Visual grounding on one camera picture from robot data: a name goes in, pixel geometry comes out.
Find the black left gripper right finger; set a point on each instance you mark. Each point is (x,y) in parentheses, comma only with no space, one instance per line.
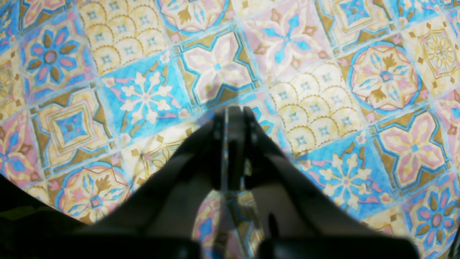
(301,222)

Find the patterned tablecloth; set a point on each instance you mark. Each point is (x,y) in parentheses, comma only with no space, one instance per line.
(362,95)

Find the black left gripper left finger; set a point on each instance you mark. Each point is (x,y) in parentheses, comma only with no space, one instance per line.
(157,221)

